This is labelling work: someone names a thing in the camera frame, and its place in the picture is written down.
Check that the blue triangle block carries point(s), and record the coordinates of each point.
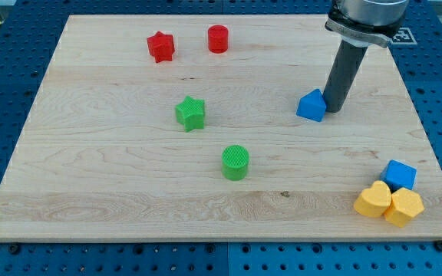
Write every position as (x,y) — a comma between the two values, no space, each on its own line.
(312,106)

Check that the yellow heart block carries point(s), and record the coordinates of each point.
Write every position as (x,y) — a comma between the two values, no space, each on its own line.
(373,201)

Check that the green cylinder block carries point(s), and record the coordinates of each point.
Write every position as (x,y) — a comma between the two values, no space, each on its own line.
(235,161)

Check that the green star block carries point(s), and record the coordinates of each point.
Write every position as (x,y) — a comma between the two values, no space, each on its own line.
(191,113)

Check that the light wooden board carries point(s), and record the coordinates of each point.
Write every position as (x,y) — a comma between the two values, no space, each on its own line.
(101,157)

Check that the red cylinder block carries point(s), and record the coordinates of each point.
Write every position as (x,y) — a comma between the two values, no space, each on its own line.
(218,39)

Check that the red star block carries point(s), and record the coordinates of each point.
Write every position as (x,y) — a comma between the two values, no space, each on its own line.
(161,46)

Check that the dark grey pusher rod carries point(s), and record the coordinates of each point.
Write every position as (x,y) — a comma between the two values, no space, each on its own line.
(343,71)

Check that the blue cube block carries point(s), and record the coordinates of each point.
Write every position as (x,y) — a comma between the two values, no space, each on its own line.
(398,175)

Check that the yellow hexagon block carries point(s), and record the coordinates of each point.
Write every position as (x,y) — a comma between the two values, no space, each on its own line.
(405,205)

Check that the black white fiducial marker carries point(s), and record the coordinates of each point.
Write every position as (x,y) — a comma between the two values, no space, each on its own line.
(404,36)

